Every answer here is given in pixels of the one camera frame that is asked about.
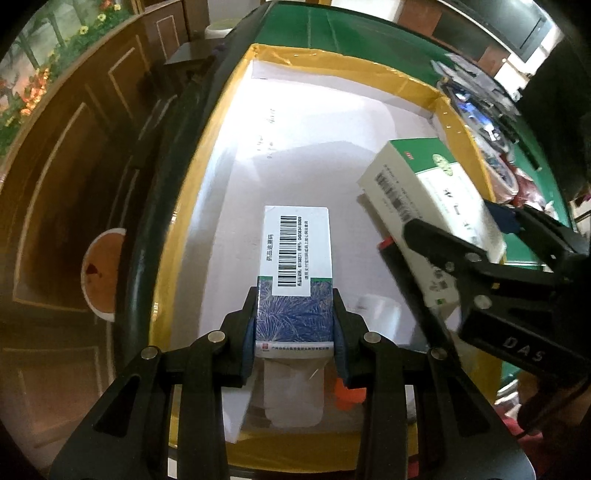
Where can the white bowl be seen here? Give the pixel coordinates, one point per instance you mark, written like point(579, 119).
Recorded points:
point(219, 28)

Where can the flowering plants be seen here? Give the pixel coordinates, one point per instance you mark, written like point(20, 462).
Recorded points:
point(27, 92)

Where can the white bottle with orange cap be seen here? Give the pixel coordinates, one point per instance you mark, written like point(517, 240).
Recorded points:
point(348, 397)

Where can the green and white medicine box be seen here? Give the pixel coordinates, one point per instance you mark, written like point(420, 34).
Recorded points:
point(429, 194)

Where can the cup of brown tea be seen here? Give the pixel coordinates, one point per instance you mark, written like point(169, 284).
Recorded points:
point(99, 277)

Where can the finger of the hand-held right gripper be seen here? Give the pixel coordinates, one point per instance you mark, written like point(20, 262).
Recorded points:
point(501, 217)
point(438, 240)

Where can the yellow-taped cardboard box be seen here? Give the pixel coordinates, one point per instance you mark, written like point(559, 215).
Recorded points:
point(323, 138)

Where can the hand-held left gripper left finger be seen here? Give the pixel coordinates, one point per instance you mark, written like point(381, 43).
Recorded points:
point(249, 323)

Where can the dark cabinet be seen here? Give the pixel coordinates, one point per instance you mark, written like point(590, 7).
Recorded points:
point(508, 27)

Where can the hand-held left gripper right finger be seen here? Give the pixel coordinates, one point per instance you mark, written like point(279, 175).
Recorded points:
point(339, 327)

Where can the blue and white medicine box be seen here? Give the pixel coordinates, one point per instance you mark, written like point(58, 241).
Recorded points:
point(295, 314)

